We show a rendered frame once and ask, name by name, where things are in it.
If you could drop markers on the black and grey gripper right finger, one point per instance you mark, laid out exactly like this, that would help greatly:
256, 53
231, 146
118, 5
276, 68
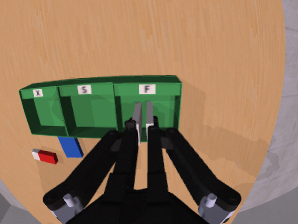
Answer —
216, 201

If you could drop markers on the red and white eraser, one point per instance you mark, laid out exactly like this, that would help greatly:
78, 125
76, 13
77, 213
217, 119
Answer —
45, 156

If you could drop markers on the green three-compartment bin rack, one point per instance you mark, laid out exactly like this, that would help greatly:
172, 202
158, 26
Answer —
89, 108

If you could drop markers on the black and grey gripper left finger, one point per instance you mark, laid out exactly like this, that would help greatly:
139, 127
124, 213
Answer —
72, 195

